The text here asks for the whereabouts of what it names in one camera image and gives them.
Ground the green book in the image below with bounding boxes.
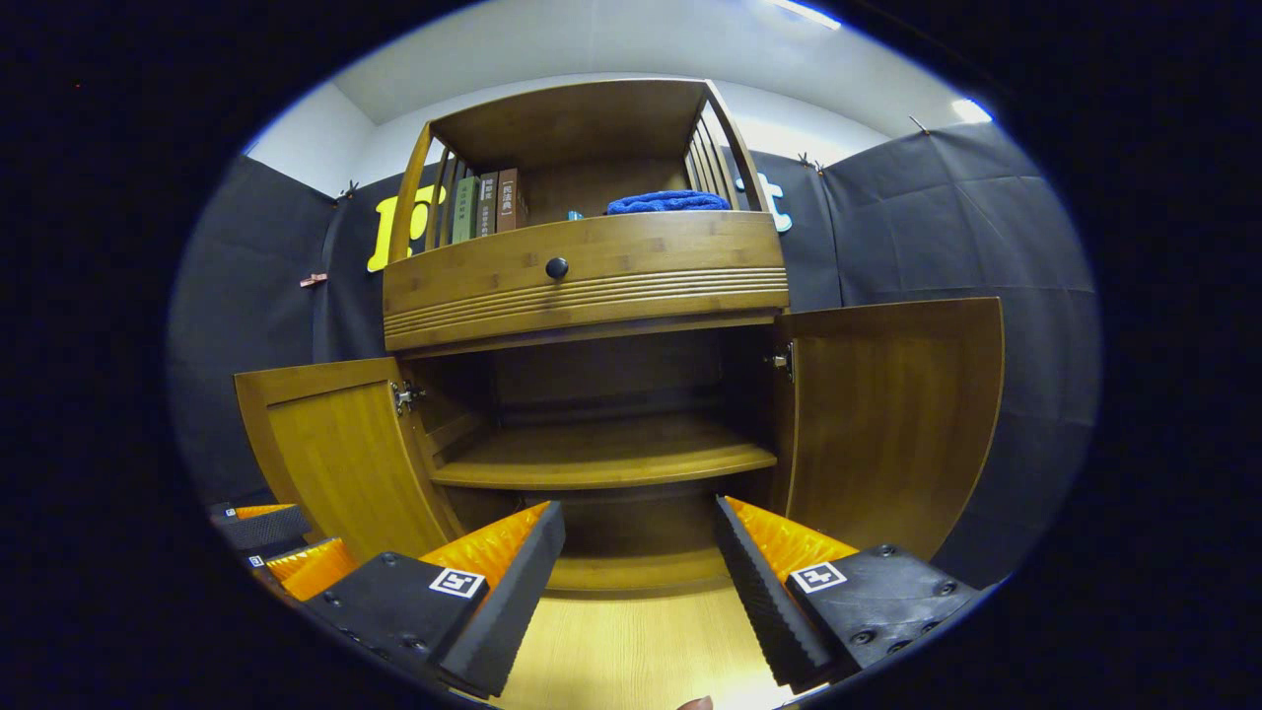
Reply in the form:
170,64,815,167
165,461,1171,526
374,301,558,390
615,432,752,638
451,175,481,246

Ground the black backdrop cloth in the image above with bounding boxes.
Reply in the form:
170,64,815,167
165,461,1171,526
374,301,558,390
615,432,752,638
166,121,1102,595

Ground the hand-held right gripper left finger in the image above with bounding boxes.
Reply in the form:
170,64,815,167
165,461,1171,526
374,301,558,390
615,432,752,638
301,500,568,699

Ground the wooden cabinet door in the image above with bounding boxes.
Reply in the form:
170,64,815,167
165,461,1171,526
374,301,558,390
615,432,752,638
234,356,466,564
771,296,1007,562

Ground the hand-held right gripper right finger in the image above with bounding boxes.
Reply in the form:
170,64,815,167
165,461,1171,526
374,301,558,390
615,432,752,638
713,495,989,695

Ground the reddish brown book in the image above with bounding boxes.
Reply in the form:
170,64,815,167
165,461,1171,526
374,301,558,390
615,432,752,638
496,167,529,235

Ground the blue folded towel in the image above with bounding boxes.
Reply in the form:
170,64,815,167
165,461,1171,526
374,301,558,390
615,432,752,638
604,190,733,217

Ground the wooden cabinet drawer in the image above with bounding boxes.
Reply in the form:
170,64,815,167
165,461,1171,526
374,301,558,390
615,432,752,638
382,209,791,331

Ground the wooden inner cabinet shelf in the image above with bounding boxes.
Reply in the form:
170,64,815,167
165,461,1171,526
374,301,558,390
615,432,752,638
428,413,779,492

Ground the wooden double-door shoe cabinet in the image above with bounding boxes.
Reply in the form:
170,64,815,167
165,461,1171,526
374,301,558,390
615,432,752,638
234,77,1007,595

